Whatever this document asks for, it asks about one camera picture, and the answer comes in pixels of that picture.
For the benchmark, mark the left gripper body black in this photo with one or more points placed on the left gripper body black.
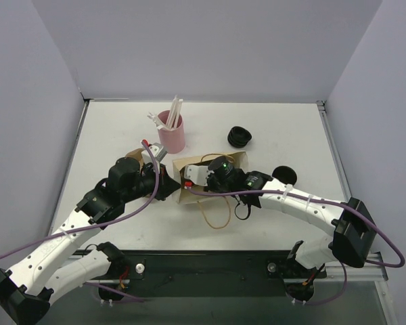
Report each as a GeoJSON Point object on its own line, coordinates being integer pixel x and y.
{"type": "Point", "coordinates": [161, 181]}

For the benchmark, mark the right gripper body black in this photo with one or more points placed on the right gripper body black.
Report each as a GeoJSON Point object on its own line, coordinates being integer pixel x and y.
{"type": "Point", "coordinates": [208, 183]}

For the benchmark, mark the brown paper bag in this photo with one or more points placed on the brown paper bag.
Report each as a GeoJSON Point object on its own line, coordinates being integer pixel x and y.
{"type": "Point", "coordinates": [239, 159]}

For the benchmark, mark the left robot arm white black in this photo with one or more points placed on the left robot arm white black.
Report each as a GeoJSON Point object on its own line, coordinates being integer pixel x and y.
{"type": "Point", "coordinates": [29, 288]}

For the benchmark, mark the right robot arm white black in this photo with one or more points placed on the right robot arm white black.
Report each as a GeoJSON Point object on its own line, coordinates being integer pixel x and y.
{"type": "Point", "coordinates": [347, 225]}

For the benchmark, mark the stack of black lids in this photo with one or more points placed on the stack of black lids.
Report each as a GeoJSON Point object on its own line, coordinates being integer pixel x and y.
{"type": "Point", "coordinates": [238, 137]}

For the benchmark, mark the pink straw holder cup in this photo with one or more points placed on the pink straw holder cup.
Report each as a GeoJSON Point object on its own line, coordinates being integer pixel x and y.
{"type": "Point", "coordinates": [173, 140]}

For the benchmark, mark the white paper straw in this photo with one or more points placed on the white paper straw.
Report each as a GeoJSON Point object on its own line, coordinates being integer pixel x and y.
{"type": "Point", "coordinates": [178, 109]}
{"type": "Point", "coordinates": [171, 115]}

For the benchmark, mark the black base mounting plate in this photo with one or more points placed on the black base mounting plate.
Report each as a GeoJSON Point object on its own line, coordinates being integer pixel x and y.
{"type": "Point", "coordinates": [155, 274]}

